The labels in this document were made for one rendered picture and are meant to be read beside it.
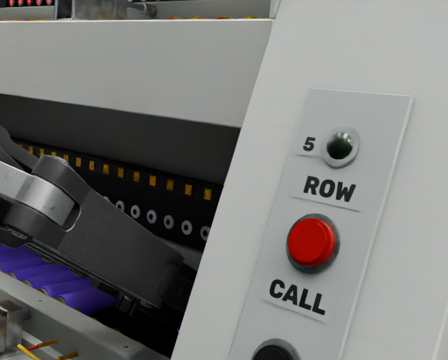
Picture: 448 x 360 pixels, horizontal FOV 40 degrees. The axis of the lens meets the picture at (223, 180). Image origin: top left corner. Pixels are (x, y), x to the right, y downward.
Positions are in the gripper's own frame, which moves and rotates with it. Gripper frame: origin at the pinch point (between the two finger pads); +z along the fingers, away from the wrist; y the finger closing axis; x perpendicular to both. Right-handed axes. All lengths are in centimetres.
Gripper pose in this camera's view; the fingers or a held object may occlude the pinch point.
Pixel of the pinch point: (163, 289)
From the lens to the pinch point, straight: 32.7
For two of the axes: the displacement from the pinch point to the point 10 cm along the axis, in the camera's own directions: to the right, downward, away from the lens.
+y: 7.4, 1.6, -6.6
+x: 4.2, -8.7, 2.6
